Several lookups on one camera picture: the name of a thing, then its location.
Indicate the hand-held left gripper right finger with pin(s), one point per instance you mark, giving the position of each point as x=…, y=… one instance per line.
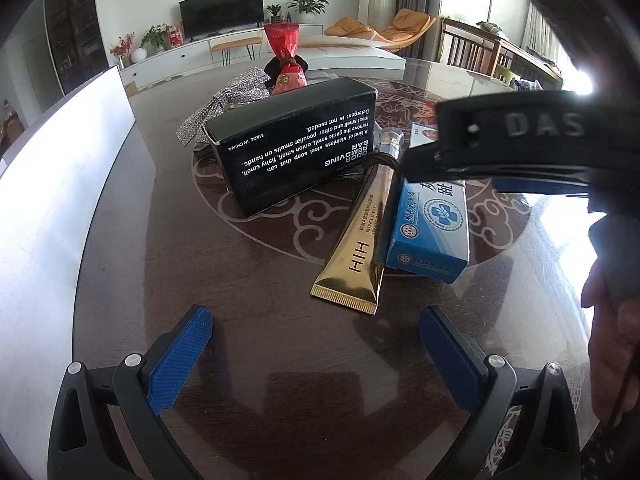
x=450, y=355

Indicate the white television cabinet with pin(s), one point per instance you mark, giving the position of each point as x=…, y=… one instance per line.
x=170, y=62

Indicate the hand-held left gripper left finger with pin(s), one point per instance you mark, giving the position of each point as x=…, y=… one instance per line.
x=175, y=360

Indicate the dark glass display cabinet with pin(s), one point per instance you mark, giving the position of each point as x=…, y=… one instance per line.
x=75, y=25

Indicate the small potted plant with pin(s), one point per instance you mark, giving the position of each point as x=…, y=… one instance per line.
x=273, y=12

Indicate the black hair scrunchie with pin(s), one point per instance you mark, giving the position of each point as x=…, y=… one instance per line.
x=302, y=66

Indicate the black television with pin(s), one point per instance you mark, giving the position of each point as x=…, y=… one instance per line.
x=220, y=10

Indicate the red flowers in vase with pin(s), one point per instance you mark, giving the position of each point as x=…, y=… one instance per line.
x=120, y=50

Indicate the person's right hand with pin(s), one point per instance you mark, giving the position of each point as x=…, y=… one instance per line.
x=605, y=345

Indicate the white upright board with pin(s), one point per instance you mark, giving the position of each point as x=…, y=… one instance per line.
x=50, y=210

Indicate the gold cream tube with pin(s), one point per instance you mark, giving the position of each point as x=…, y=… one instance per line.
x=355, y=255

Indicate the red gift box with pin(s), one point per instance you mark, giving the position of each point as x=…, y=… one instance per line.
x=175, y=37

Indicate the dark wooden chair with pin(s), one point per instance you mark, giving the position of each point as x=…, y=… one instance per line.
x=480, y=47

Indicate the wooden bench with metal legs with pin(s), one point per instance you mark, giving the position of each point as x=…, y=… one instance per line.
x=235, y=42

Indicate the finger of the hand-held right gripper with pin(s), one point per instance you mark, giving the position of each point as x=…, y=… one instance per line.
x=500, y=145

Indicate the black cardboard box white print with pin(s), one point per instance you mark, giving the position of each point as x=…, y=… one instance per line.
x=290, y=150

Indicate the orange lounge chair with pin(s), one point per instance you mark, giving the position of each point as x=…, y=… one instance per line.
x=407, y=25
x=350, y=27

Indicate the round white vase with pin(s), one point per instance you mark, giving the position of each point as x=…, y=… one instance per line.
x=138, y=55

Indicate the red snack packet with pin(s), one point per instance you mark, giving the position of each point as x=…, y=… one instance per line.
x=281, y=40

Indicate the large potted plant white pot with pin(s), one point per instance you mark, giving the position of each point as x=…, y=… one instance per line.
x=306, y=7

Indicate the silver rhinestone bow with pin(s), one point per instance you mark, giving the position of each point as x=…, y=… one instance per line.
x=235, y=95

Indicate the bushy green potted plant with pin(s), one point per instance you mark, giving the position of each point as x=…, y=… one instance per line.
x=156, y=37

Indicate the blue and white carton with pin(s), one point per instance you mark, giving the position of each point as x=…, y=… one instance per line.
x=430, y=230

